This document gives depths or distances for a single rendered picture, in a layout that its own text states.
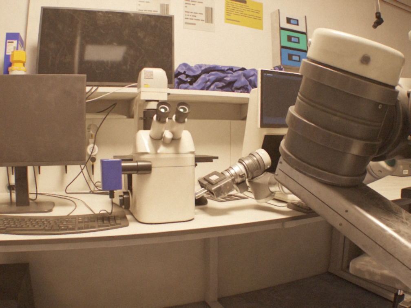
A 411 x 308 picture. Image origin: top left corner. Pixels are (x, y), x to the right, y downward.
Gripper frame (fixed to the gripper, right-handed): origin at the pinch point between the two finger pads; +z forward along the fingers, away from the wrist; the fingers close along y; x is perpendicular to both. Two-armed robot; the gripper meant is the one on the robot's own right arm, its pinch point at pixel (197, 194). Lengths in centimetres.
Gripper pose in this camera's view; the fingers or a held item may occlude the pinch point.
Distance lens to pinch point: 120.0
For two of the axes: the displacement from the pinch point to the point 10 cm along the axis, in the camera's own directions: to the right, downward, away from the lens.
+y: -3.7, -1.6, 9.1
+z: -8.6, 4.3, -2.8
